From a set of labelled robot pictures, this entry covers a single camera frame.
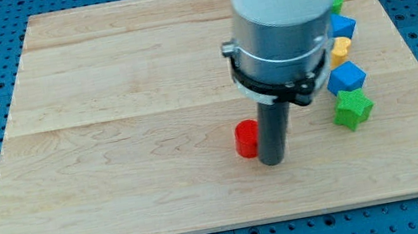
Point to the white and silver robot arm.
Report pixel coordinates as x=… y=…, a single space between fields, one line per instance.
x=279 y=55

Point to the blue cube block upper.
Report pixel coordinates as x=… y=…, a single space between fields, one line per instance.
x=342 y=26

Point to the blue cube block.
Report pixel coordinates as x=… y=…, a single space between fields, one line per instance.
x=346 y=77
x=342 y=26

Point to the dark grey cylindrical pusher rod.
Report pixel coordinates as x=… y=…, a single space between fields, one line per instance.
x=272 y=127

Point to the green star block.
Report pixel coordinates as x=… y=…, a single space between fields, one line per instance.
x=352 y=108

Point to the yellow heart block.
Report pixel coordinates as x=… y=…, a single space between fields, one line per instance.
x=340 y=51

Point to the green block far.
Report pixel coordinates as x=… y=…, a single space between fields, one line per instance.
x=337 y=6

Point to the red cylinder block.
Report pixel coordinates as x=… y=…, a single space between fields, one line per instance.
x=246 y=139

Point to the light wooden board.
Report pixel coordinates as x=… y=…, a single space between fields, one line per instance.
x=122 y=122

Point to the black clamp mounting ring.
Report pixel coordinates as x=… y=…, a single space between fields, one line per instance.
x=300 y=89

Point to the blue cube block lower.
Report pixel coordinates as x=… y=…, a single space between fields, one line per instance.
x=346 y=77

